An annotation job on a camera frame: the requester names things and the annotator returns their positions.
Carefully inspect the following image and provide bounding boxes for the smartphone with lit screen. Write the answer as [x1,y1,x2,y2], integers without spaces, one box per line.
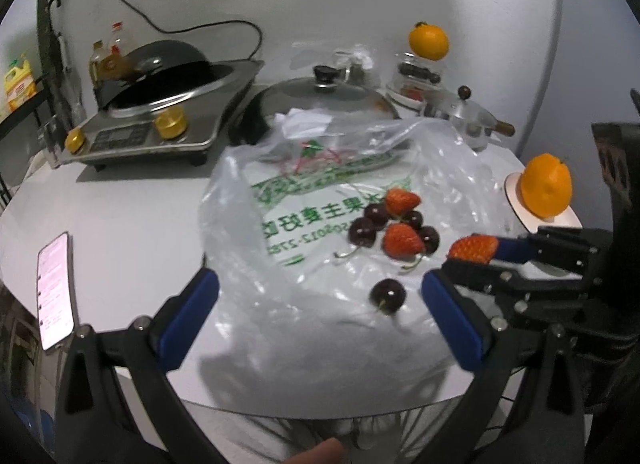
[36,232,76,352]

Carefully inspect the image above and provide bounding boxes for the crumpled clear bag with tins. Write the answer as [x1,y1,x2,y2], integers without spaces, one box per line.
[290,39,386,88]

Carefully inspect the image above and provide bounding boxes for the large pan with glass lid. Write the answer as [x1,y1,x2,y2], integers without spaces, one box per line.
[228,65,399,146]

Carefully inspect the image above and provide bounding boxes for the orange on glass jar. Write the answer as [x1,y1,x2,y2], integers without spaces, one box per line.
[408,22,449,61]

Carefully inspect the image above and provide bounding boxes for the orange on white plate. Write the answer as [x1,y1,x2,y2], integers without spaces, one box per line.
[518,153,573,219]

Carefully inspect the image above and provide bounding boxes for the black wok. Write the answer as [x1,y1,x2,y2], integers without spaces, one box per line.
[94,40,233,110]

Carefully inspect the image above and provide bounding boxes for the lone dark cherry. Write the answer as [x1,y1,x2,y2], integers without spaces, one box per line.
[369,279,407,316]

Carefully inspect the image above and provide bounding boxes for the small steel saucepan with lid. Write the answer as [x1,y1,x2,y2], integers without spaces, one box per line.
[421,85,515,152]

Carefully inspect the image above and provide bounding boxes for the fingertip at bottom edge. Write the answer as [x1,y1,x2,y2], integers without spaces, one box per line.
[283,438,344,464]

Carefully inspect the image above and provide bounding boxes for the strawberry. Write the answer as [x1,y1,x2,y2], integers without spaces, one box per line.
[384,188,421,218]
[382,224,425,260]
[448,234,499,265]

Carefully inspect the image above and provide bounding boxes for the red capped sauce bottle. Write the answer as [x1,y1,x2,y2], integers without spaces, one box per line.
[107,22,134,73]

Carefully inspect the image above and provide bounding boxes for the white round plate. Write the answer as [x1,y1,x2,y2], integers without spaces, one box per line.
[503,170,584,278]

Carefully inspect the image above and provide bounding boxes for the clear plastic bag, green print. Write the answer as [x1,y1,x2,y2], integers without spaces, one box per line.
[200,118,512,392]

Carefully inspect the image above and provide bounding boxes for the oil bottle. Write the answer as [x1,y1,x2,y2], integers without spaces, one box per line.
[89,40,111,89]

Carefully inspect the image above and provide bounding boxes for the steel induction cooker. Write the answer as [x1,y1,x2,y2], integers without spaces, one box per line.
[60,60,264,166]

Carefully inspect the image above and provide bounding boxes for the black power cable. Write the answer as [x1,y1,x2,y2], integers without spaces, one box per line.
[88,0,265,63]

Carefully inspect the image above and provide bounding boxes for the black umbrella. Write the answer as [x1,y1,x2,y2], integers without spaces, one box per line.
[37,0,73,129]

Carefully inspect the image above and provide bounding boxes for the glass jar with fruit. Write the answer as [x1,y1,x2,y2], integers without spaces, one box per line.
[386,52,444,111]

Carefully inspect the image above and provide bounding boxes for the yellow detergent bottle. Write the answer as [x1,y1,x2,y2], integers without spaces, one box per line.
[3,54,37,112]

